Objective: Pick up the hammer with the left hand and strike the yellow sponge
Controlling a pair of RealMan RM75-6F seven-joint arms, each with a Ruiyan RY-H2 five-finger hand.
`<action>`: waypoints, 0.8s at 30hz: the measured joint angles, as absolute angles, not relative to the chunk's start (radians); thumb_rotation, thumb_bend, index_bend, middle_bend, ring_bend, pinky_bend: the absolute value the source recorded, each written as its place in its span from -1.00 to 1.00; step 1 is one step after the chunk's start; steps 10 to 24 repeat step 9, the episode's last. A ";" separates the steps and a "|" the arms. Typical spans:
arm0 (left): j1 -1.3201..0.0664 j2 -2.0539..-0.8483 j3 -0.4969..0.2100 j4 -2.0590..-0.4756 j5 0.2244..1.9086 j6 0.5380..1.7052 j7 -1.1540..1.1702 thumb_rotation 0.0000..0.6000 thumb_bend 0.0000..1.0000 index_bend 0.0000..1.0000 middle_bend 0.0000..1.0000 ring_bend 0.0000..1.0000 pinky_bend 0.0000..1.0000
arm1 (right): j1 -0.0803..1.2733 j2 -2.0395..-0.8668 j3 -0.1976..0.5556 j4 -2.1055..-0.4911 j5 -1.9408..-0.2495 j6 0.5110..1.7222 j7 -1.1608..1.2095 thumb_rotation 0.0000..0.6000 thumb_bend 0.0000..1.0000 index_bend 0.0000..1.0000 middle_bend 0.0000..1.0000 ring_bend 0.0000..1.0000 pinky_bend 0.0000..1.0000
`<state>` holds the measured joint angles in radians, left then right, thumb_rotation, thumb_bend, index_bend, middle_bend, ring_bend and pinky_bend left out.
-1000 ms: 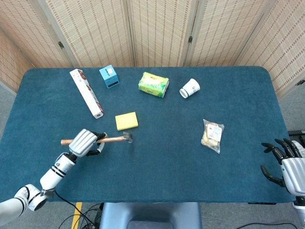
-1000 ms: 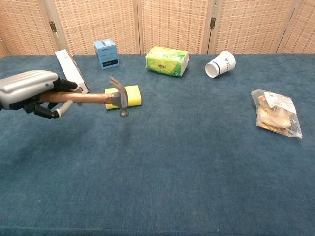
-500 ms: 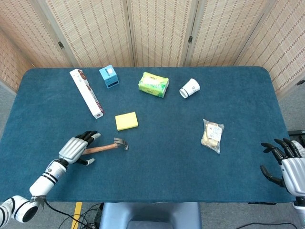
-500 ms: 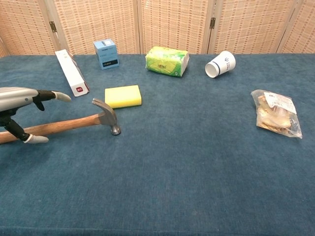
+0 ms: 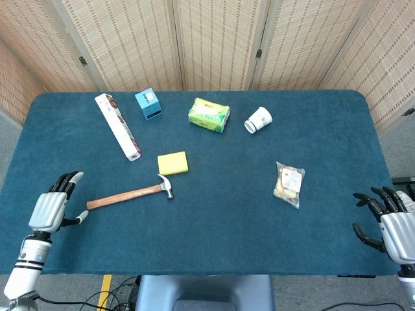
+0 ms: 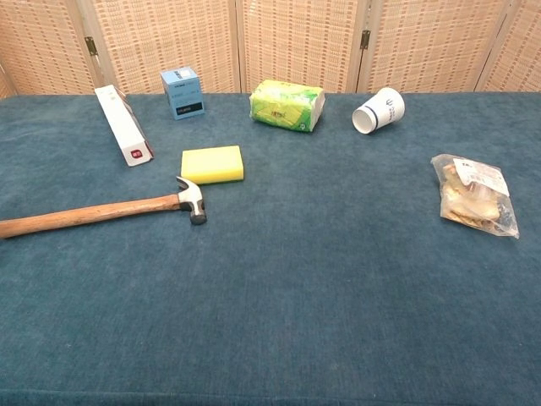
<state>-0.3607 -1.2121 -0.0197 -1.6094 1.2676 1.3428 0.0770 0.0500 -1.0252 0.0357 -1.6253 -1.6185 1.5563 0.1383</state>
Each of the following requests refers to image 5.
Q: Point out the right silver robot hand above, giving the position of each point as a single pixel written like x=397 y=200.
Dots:
x=397 y=234

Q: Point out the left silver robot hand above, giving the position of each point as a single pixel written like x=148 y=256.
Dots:
x=48 y=212

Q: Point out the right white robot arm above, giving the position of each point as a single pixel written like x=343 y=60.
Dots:
x=408 y=288

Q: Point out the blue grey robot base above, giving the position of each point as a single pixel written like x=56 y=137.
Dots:
x=204 y=293

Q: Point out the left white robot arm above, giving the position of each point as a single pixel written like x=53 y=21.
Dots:
x=26 y=269

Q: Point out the yellow sponge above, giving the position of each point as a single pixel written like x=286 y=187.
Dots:
x=173 y=163

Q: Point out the black equipment box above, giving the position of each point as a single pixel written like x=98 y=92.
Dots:
x=404 y=184

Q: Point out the yellow floor tape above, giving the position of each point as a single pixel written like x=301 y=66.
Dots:
x=104 y=292

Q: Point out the long white box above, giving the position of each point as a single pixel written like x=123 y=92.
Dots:
x=118 y=127

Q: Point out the clear bag of snacks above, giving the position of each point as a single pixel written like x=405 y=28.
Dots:
x=289 y=184

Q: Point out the small blue box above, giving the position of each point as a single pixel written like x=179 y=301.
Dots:
x=148 y=104

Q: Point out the blue table cloth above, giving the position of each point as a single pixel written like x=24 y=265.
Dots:
x=207 y=233

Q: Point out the white paper cup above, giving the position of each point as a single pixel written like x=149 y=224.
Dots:
x=258 y=120

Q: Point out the green tissue pack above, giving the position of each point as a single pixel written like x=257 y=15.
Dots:
x=208 y=115

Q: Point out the woven folding screen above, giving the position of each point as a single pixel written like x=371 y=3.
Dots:
x=207 y=42

